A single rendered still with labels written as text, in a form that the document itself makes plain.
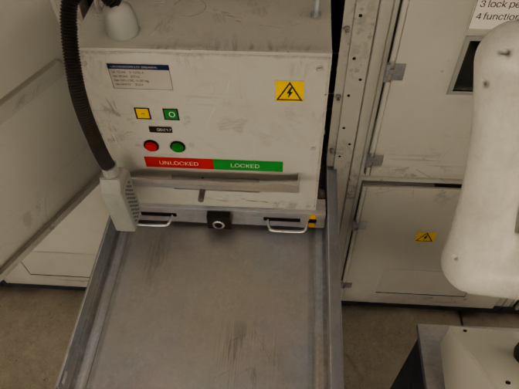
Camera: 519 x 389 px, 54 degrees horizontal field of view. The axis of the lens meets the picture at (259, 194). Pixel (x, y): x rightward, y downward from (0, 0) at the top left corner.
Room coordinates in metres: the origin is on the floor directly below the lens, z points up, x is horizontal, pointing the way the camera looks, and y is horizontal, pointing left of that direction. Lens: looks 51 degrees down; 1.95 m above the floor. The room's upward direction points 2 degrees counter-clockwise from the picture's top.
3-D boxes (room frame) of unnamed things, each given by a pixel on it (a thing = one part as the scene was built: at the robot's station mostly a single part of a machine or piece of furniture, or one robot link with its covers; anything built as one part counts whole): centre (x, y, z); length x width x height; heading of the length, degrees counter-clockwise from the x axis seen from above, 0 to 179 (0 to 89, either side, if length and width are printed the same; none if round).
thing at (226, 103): (0.78, 0.10, 1.15); 0.48 x 0.01 x 0.48; 84
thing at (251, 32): (1.04, 0.08, 1.15); 0.51 x 0.50 x 0.48; 174
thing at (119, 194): (0.73, 0.32, 1.04); 0.08 x 0.05 x 0.17; 174
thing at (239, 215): (0.80, 0.10, 0.90); 0.54 x 0.05 x 0.06; 84
